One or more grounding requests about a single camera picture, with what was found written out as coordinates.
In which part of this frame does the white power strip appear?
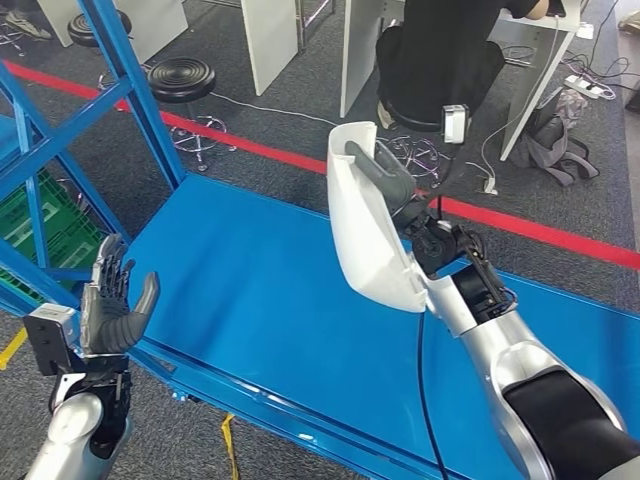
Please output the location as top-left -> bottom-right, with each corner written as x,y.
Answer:
565,74 -> 617,102

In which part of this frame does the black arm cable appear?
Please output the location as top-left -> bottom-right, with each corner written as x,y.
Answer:
417,311 -> 451,480

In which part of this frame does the black round stool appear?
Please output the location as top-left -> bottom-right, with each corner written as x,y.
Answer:
147,57 -> 238,174
377,99 -> 446,188
67,9 -> 150,93

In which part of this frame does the white plastic shell part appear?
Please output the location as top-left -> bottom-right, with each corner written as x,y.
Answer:
327,121 -> 429,314

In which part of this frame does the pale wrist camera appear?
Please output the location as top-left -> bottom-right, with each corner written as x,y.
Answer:
22,303 -> 81,378
441,103 -> 471,146

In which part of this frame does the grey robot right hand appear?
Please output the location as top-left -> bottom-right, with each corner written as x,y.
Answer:
343,139 -> 418,227

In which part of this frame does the person's shoe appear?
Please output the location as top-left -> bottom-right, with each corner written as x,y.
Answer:
5,9 -> 54,40

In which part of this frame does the blue metal shelf rack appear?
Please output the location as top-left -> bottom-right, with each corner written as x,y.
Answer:
0,86 -> 101,313
0,0 -> 640,480

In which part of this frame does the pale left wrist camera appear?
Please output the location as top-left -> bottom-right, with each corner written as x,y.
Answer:
22,303 -> 81,378

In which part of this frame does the grey backpack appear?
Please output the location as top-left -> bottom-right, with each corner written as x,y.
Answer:
509,87 -> 601,188

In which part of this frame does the green plastic crate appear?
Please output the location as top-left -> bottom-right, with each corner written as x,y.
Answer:
0,168 -> 104,297

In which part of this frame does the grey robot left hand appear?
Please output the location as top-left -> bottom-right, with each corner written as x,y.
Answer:
79,233 -> 162,357

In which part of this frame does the yellow floor tape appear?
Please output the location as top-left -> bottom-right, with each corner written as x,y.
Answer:
0,327 -> 29,371
221,413 -> 241,480

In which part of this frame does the red barrier belt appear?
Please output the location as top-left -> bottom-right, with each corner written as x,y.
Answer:
5,59 -> 640,272

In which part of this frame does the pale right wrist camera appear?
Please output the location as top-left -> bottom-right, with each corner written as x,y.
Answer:
441,103 -> 471,146

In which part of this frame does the white floor cable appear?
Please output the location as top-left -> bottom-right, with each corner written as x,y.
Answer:
210,91 -> 500,197

